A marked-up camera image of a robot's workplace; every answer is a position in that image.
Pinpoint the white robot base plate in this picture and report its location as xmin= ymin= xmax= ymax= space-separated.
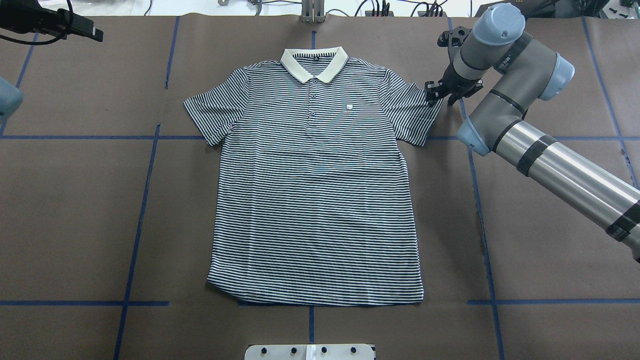
xmin=244 ymin=343 xmax=377 ymax=360

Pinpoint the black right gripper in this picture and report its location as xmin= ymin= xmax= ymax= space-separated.
xmin=424 ymin=29 xmax=484 ymax=107

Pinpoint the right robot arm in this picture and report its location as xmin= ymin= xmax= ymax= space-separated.
xmin=424 ymin=3 xmax=640 ymax=262

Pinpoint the aluminium frame post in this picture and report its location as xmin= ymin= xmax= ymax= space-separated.
xmin=300 ymin=0 xmax=326 ymax=24

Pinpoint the navy white striped polo shirt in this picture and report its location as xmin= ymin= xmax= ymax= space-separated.
xmin=183 ymin=47 xmax=442 ymax=306

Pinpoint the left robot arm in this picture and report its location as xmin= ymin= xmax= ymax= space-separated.
xmin=0 ymin=77 xmax=25 ymax=125

